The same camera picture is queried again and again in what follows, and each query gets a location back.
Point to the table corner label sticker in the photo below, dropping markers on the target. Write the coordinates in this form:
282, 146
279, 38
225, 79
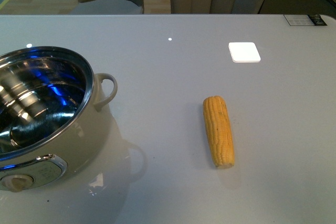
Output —
305, 20

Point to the yellow corn cob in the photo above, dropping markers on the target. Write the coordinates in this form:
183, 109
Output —
218, 131

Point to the beige electric cooking pot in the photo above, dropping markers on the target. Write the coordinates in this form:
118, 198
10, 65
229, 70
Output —
55, 115

